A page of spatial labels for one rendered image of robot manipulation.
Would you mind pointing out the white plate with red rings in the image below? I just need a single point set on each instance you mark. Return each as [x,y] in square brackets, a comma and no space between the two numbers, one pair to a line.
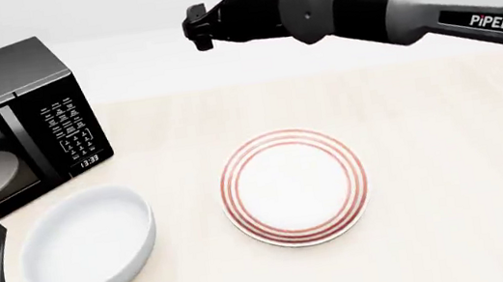
[294,186]

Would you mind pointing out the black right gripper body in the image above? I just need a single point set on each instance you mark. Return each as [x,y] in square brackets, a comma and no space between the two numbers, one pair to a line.
[199,31]

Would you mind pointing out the white bowl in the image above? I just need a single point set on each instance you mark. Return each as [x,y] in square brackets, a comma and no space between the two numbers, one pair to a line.
[87,243]

